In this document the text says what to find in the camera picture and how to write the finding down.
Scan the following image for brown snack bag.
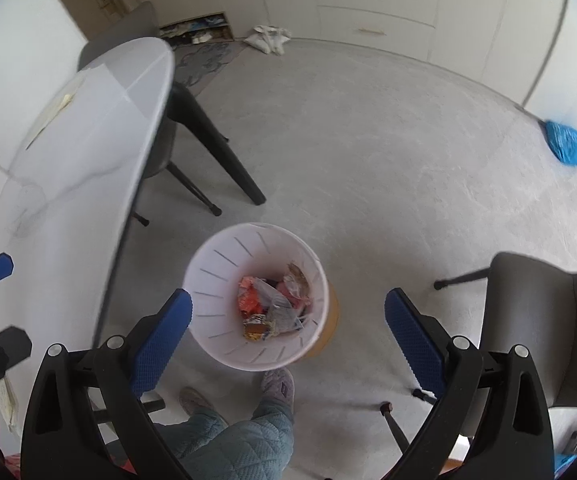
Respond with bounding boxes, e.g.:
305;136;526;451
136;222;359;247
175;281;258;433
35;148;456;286
243;313;272;341

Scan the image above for red snack wrapper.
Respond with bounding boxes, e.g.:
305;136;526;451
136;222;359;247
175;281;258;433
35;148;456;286
238;276;264;318

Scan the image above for newspaper ball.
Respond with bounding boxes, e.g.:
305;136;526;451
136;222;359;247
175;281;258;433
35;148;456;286
256;263;311;337

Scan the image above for white slotted trash bin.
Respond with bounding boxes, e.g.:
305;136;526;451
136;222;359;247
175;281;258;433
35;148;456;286
183;223;339;372

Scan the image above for grey slipper left foot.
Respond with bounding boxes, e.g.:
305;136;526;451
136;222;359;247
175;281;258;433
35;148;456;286
179;387;217;416

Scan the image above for grey slipper foot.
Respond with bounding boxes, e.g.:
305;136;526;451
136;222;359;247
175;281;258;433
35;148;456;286
179;387;217;416
260;367;295;411

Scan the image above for wooden round stool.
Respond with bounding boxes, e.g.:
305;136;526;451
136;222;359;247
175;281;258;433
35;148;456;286
301;283;340;360

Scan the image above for teal quilted trouser legs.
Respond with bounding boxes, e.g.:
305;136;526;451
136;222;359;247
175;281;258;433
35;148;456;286
157;398;294;480

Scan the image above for grey slipper right foot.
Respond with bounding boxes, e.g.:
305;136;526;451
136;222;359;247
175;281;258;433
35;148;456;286
260;367;295;411

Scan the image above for grey chair near right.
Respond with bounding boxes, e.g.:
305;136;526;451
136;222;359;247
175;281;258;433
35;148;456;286
433;252;577;408

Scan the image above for grey chair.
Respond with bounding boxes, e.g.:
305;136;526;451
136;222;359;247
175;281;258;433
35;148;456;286
77;1;222;226
433;252;577;408

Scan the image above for black table leg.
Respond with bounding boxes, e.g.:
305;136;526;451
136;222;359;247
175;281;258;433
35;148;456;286
167;81;267;206

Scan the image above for blue plastic bag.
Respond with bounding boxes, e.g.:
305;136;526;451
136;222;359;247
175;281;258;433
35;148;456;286
545;120;577;167

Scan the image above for grey chair far side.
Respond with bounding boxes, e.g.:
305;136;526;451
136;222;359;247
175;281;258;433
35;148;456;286
77;1;222;226

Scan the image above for white canvas bag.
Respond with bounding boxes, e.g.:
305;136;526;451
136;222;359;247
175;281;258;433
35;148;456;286
244;25;291;55

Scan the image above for white drawer cabinet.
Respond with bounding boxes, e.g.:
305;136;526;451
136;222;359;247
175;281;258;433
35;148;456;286
264;0;506;81

